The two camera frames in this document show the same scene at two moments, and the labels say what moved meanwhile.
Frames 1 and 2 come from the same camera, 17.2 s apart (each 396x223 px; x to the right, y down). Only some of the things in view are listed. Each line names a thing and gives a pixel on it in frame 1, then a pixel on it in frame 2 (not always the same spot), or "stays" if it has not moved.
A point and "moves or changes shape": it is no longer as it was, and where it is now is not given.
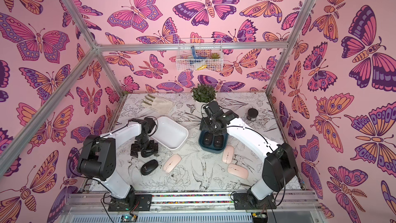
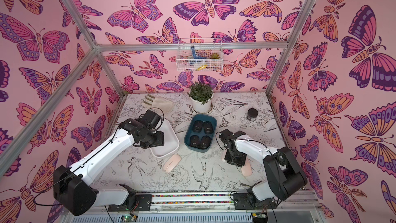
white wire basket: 199,54 stays
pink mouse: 237,171 to 246,169
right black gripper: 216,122 to 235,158
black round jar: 252,114 stays
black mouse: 207,138 to 194,141
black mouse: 218,141 to 205,142
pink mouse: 171,163 stays
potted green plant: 202,95 stays
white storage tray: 170,132 moves or changes shape
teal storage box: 213,143 to 196,117
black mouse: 149,167 moves or changes shape
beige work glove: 161,105 stays
